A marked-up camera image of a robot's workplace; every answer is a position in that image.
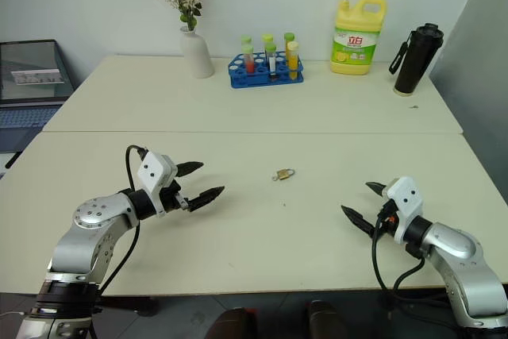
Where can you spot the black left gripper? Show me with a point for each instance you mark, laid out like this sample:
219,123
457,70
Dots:
171,198

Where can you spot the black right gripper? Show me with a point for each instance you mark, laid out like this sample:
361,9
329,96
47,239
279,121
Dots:
387,220

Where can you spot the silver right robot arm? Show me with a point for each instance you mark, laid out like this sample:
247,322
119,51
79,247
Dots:
464,263

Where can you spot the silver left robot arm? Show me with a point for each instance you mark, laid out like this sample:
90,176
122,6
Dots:
85,236

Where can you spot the small brass padlock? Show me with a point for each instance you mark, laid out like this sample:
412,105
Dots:
283,174

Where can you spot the blue test tube rack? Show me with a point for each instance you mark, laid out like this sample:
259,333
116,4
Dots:
246,77

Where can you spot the dark rounded shape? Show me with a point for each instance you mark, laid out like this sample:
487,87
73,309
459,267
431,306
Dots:
327,321
236,325

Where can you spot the white ceramic vase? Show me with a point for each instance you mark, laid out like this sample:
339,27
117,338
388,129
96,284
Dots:
196,55

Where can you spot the green-capped tube with red liquid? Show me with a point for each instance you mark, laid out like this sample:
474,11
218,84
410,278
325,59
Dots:
248,57

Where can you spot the green-capped tube with white label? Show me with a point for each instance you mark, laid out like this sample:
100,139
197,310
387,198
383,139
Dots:
272,61

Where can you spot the yellow detergent pump bottle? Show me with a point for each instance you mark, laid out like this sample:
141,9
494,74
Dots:
353,47

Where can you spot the yellow-green capped empty tube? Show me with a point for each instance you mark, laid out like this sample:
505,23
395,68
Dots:
267,41

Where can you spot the green-capped tube with orange liquid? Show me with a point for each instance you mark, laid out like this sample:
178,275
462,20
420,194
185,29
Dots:
288,37

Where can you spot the open grey laptop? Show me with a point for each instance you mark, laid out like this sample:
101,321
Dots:
28,89

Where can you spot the grey partition panel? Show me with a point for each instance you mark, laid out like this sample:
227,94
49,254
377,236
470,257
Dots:
476,37

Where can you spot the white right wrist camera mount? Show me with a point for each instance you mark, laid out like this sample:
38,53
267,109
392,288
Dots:
406,200

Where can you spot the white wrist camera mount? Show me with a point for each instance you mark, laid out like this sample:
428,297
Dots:
152,174
406,200

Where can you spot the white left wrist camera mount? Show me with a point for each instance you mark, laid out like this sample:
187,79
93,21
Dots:
152,174

